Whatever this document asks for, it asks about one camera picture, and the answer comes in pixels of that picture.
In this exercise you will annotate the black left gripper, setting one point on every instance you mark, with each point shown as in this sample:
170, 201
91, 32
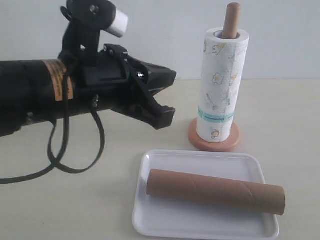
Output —
111, 79

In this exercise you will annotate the printed white paper towel roll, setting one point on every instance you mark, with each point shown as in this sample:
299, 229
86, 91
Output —
221, 74

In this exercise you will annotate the brown cardboard tube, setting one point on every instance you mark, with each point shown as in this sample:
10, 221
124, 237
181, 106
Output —
259, 197

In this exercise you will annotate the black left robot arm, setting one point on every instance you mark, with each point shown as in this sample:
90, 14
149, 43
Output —
31, 90

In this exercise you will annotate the wooden paper towel holder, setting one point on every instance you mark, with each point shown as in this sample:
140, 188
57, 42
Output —
230, 31

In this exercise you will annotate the white rectangular plastic tray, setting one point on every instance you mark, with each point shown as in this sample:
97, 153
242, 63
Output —
169, 218

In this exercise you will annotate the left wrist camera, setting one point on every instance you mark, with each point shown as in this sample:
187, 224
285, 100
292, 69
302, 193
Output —
87, 18

